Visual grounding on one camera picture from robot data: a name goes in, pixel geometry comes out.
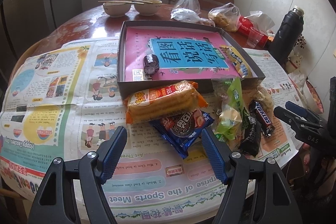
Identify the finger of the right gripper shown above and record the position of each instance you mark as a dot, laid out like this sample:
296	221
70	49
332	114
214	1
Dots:
296	122
303	113

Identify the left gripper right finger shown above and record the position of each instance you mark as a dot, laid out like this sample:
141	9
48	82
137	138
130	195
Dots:
273	201

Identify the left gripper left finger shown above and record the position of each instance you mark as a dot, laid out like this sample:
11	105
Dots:
55	200

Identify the Snickers bar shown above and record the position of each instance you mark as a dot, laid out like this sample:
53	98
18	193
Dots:
257	111

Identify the green pastry snack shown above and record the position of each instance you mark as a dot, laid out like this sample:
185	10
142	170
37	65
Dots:
228	92

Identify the blue Oreo pack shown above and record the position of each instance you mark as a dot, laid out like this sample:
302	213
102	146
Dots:
182	130

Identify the orange cracker pack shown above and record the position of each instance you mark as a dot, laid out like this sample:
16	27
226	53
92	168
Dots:
165	101

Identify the clear cookie pack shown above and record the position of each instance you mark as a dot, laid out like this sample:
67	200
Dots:
261	95

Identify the black snack packet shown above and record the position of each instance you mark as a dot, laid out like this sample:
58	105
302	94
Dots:
252	135

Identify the plastic bag of fried snacks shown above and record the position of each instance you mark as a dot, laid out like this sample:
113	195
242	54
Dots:
226	17

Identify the red white snack bowl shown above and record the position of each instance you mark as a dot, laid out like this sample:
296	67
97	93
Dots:
312	99

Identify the white cat figurine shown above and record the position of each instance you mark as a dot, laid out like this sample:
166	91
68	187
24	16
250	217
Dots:
293	62

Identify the black thermos bottle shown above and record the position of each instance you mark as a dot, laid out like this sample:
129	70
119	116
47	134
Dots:
287	35

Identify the yellow blue snack bar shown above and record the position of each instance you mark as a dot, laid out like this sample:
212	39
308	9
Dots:
238	62

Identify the clear plastic cup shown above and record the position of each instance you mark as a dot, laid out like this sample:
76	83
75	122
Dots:
254	37

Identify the colourful student newspaper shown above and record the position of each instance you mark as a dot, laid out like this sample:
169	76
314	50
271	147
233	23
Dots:
65	103

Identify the red package with tissue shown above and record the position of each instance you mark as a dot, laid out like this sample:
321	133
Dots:
260	21

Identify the pink blue Chinese book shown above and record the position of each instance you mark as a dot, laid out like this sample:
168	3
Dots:
183	54

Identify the wooden chair back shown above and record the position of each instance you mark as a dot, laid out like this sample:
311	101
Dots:
207	5

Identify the small purple foil candy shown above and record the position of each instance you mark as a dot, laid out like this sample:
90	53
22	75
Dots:
150	64

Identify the clear knotted plastic bag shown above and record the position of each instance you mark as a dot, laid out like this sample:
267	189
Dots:
189	11

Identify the dark cardboard box tray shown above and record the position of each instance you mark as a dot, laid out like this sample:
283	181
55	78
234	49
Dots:
204	85

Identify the right beige bowl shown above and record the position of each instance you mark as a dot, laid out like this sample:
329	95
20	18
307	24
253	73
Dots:
147	7

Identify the beige bowl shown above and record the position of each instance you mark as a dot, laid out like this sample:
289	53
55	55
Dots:
147	7
116	9

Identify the left beige bowl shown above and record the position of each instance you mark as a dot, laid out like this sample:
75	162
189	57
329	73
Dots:
116	9

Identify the chopsticks on left bowl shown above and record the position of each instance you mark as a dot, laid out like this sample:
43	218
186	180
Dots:
130	2

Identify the chopsticks on bowl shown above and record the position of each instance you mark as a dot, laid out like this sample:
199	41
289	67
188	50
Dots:
130	2
139	1

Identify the chopsticks on right bowl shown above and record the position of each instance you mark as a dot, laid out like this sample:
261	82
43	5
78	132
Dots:
139	1

